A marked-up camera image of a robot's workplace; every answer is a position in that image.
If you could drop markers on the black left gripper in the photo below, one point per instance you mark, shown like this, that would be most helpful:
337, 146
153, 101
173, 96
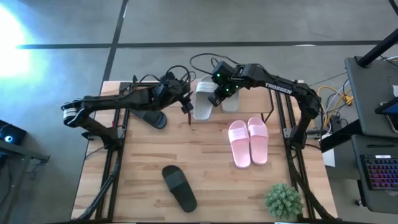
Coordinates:
175, 88

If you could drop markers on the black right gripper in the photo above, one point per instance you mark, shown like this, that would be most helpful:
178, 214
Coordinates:
231, 77

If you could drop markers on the grey rubber slide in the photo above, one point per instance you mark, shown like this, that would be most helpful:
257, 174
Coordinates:
230, 104
203, 107

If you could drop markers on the black rubber slide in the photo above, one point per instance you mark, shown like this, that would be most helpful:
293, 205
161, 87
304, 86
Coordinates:
154, 119
179, 189

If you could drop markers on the pink rubber slide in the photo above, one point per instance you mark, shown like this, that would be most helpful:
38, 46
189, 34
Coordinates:
258, 143
239, 146

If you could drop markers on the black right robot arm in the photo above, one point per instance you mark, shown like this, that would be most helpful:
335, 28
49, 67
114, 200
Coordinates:
280, 87

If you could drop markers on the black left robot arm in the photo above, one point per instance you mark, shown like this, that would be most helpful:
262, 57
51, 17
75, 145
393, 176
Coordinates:
118, 101

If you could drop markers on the black power strip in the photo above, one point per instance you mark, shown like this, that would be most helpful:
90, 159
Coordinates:
335, 123

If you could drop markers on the green artificial plant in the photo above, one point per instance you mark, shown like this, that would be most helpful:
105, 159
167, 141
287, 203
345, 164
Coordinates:
283, 201

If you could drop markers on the white box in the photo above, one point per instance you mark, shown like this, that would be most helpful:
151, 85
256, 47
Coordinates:
328, 155

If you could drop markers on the grey side desk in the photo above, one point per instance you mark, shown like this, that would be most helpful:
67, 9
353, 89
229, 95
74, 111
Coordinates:
373, 202
370, 102

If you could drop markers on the black pole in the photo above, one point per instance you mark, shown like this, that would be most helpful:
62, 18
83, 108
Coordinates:
377, 49

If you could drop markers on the black metal stand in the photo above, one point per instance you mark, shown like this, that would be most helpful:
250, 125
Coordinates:
21, 152

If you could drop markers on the black device with blue light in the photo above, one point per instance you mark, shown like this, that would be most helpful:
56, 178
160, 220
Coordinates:
17, 133

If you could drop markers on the dark tablet with blue screen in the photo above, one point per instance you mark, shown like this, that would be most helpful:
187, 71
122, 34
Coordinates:
390, 109

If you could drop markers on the black backlit keyboard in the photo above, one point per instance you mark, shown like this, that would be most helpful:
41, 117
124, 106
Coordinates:
382, 172

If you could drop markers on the wooden shelf with black frame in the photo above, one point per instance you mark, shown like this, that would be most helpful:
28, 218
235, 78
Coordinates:
255, 102

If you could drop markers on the black metal rig frame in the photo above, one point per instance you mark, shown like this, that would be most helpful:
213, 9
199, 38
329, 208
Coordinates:
124, 85

